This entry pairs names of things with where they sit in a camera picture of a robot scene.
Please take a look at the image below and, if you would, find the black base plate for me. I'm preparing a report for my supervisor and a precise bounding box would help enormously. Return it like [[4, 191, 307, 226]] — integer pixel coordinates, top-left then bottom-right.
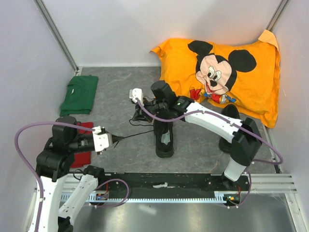
[[94, 173, 250, 198]]

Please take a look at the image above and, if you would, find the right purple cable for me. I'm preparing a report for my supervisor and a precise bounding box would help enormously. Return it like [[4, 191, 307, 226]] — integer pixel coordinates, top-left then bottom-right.
[[136, 98, 283, 209]]

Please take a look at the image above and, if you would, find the red folded shirt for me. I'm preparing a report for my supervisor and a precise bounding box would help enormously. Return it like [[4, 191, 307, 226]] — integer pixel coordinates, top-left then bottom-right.
[[70, 122, 94, 168]]

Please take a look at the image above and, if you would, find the aluminium front rail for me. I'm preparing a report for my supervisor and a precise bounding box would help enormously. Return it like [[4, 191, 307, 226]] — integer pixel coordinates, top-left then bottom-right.
[[33, 175, 299, 194]]

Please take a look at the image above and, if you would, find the grey slotted cable duct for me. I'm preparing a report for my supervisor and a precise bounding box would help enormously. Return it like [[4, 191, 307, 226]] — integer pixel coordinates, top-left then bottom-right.
[[60, 192, 230, 203]]

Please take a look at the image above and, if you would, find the black shoe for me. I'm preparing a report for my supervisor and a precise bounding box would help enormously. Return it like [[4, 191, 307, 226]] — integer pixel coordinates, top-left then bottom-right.
[[113, 106, 175, 159], [218, 103, 242, 155]]

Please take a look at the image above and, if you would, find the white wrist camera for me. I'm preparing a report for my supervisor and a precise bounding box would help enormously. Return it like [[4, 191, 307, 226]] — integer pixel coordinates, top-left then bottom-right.
[[92, 126, 112, 153], [129, 88, 144, 104]]

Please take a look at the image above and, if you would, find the right aluminium frame post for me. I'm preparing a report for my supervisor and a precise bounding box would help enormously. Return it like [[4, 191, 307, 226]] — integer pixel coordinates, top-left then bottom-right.
[[266, 0, 290, 31]]

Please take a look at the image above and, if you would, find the purple cable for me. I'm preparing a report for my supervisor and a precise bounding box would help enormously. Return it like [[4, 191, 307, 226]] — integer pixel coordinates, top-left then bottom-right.
[[136, 98, 283, 209], [14, 121, 130, 232]]

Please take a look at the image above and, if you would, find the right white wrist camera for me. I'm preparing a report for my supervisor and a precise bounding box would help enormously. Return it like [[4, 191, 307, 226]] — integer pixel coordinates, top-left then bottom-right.
[[129, 88, 144, 104]]

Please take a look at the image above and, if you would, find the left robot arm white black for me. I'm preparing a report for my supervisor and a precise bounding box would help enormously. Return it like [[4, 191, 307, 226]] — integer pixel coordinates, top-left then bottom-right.
[[29, 116, 120, 232]]

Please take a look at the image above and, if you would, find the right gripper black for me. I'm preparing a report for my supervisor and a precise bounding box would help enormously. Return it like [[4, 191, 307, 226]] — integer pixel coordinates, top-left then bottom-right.
[[133, 97, 167, 123]]

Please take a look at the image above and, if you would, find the orange Mickey Mouse pillow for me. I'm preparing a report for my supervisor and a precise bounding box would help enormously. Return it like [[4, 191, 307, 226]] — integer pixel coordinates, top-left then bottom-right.
[[153, 30, 281, 128]]

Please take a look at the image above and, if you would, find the left aluminium frame post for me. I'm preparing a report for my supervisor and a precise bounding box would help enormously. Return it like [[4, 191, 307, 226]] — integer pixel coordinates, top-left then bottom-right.
[[34, 0, 79, 74]]

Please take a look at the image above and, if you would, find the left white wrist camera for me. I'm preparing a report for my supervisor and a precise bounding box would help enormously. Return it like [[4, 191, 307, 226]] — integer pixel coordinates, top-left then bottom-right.
[[92, 126, 112, 153]]

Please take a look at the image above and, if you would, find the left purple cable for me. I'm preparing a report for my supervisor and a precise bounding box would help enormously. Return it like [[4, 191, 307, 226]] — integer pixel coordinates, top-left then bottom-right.
[[14, 121, 130, 232]]

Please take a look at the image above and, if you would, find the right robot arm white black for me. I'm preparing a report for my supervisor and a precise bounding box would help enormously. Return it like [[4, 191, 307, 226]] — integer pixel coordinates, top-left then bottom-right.
[[129, 81, 262, 190]]

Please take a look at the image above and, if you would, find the green folded shirt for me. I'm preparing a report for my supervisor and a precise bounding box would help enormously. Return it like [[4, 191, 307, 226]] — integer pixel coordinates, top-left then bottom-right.
[[60, 75, 98, 116]]

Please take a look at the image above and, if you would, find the aluminium frame post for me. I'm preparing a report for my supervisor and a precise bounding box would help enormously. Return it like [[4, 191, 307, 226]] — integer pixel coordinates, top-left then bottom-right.
[[266, 0, 290, 31], [34, 0, 79, 74]]

